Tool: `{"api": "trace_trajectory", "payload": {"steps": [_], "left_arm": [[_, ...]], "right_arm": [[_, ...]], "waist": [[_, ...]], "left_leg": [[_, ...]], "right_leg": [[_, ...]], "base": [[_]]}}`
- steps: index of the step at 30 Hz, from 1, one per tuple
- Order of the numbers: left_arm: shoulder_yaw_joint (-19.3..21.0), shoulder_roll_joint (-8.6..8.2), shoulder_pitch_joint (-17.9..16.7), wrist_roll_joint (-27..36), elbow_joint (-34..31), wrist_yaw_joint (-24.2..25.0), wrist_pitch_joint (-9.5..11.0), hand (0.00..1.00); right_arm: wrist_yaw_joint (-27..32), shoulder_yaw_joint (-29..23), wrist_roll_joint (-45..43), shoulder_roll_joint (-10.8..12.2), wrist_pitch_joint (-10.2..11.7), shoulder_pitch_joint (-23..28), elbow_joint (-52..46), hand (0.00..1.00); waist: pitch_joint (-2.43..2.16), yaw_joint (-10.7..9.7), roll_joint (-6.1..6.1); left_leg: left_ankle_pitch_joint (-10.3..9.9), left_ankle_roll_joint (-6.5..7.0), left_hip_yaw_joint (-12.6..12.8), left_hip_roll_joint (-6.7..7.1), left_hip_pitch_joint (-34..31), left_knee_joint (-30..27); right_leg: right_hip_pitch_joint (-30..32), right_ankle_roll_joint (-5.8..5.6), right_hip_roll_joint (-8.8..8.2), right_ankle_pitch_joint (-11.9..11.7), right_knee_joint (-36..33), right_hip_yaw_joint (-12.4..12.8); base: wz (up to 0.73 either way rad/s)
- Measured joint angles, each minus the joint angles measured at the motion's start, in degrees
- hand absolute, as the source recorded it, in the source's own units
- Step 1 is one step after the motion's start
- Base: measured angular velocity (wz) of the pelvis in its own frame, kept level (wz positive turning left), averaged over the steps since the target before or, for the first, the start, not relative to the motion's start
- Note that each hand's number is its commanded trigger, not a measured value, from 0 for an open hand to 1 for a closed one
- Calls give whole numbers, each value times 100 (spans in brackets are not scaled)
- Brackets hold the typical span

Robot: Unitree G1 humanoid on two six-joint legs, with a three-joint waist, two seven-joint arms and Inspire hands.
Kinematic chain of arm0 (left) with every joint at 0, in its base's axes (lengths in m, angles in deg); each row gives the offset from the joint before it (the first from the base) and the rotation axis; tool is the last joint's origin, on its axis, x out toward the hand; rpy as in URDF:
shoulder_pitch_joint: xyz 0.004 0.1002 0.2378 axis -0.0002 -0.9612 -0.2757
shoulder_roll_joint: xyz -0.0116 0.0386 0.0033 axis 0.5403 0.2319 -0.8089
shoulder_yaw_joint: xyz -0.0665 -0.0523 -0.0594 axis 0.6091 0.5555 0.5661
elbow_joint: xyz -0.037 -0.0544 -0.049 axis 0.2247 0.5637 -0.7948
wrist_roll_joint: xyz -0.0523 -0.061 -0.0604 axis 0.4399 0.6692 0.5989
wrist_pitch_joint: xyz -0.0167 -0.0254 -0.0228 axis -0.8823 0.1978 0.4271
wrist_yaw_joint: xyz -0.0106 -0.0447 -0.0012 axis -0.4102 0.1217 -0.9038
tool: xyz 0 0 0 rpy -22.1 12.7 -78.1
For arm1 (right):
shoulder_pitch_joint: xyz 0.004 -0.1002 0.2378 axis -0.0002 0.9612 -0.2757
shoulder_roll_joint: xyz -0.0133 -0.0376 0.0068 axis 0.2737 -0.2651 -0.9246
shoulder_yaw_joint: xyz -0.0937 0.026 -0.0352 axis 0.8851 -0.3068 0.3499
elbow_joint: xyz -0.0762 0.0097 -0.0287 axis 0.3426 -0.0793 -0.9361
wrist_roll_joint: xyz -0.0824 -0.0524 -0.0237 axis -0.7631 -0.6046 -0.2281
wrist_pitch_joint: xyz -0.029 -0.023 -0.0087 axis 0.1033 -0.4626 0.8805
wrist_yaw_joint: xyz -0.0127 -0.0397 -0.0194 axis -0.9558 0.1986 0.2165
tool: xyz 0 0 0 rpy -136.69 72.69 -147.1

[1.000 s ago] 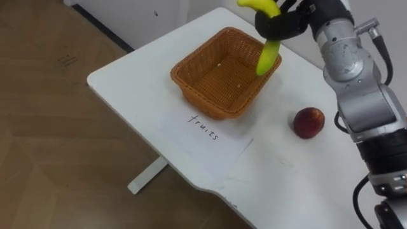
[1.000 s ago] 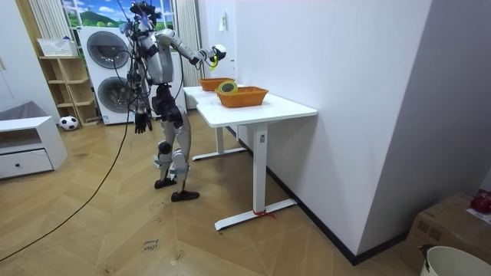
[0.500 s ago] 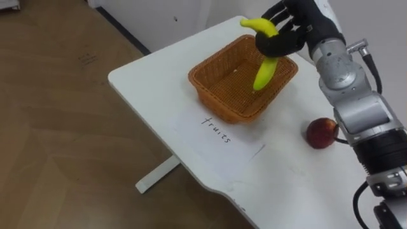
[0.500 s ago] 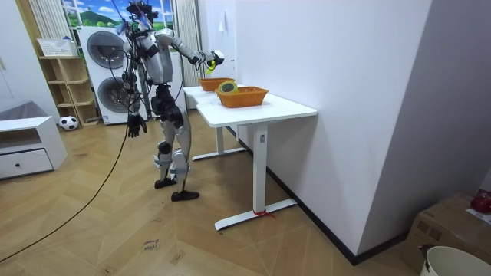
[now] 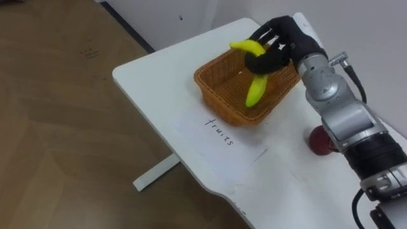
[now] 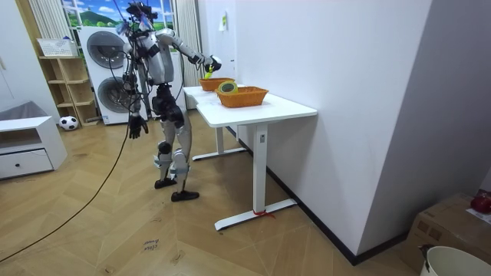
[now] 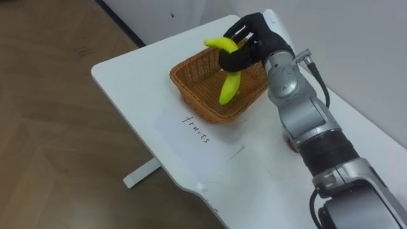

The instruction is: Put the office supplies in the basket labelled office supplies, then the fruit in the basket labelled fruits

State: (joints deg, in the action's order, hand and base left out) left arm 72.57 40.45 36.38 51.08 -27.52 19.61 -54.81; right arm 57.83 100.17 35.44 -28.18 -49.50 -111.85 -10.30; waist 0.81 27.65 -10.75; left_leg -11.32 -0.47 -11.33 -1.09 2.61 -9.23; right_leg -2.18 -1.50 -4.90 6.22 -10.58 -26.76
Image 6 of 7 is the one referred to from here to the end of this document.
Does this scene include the wooden shelf unit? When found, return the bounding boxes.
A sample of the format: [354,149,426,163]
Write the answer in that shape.
[38,55,101,127]

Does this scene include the red soft toy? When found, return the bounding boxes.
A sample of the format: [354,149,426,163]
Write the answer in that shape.
[470,189,491,215]

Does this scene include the orange woven basket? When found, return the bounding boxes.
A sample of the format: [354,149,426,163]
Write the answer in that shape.
[198,77,236,93]
[214,86,270,109]

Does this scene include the white pleated curtain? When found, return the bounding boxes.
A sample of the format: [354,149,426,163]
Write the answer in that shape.
[28,0,74,40]
[172,0,205,110]

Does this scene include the black and white football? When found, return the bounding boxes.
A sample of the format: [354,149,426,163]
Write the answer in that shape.
[58,115,80,132]

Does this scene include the white plastic basket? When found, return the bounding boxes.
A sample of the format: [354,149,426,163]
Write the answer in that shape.
[36,37,79,58]

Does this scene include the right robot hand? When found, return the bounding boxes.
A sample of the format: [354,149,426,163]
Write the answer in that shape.
[204,54,223,74]

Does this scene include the white washing machine tower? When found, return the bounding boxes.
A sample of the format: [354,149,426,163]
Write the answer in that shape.
[77,25,187,126]

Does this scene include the cardboard box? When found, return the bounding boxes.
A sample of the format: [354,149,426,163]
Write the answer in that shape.
[398,192,491,275]

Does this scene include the white low cabinet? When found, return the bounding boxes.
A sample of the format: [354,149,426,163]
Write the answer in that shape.
[0,116,68,180]

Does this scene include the black floor cable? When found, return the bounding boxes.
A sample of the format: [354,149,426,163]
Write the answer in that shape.
[0,114,132,264]

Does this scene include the white desk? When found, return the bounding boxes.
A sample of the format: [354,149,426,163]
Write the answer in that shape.
[183,84,318,232]

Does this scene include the landscape window wall poster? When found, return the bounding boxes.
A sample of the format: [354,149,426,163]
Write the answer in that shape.
[61,0,176,32]

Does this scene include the cable bundle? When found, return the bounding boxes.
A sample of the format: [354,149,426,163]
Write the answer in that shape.
[110,0,155,38]

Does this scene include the robot legs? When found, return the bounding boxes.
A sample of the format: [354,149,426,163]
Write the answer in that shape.
[151,83,201,203]

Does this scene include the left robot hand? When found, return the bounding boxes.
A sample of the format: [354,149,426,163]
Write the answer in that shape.
[127,113,150,140]

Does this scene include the green and yellow tape roll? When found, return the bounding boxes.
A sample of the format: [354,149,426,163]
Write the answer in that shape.
[217,80,239,96]

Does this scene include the white paper sheet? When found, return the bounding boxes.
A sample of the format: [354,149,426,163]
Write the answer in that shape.
[465,206,491,225]

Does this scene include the white waste bin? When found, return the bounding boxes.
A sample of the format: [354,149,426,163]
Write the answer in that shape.
[418,244,491,276]

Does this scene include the red string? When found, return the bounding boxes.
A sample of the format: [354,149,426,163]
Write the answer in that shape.
[252,209,277,220]

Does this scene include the robot body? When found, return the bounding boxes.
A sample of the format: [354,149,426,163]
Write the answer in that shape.
[121,2,185,87]

